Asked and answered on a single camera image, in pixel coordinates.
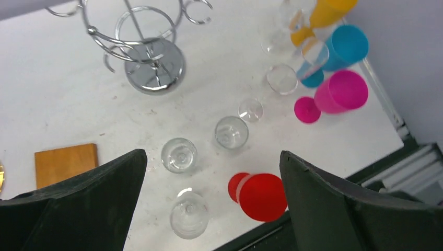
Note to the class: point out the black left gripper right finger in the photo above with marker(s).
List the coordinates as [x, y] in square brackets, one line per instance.
[331, 213]

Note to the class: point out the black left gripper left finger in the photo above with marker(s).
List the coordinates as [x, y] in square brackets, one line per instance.
[90, 211]

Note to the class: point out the red wine glass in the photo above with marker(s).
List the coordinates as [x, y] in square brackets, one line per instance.
[260, 196]

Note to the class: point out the clear glass silver rack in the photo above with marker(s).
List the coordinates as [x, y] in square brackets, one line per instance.
[189, 216]

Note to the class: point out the clear glass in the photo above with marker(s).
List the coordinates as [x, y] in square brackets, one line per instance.
[179, 155]
[302, 62]

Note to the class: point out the clear etched goblet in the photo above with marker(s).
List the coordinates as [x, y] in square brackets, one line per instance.
[231, 132]

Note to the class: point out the pink wine glass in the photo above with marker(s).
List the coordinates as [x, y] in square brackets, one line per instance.
[342, 92]

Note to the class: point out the clear champagne flute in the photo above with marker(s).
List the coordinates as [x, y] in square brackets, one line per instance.
[277, 86]

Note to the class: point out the blue wine glass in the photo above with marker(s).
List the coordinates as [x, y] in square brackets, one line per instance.
[347, 45]

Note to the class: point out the clear glass back gold rack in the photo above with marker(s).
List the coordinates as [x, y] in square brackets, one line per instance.
[292, 15]

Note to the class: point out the yellow wine glass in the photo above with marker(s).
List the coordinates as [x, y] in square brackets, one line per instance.
[324, 14]

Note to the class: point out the gold rack with wooden base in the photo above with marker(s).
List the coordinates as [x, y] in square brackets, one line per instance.
[28, 168]

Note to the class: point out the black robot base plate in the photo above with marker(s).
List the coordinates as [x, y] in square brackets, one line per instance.
[410, 173]

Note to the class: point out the silver wire glass rack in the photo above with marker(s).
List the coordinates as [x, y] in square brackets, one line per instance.
[152, 65]

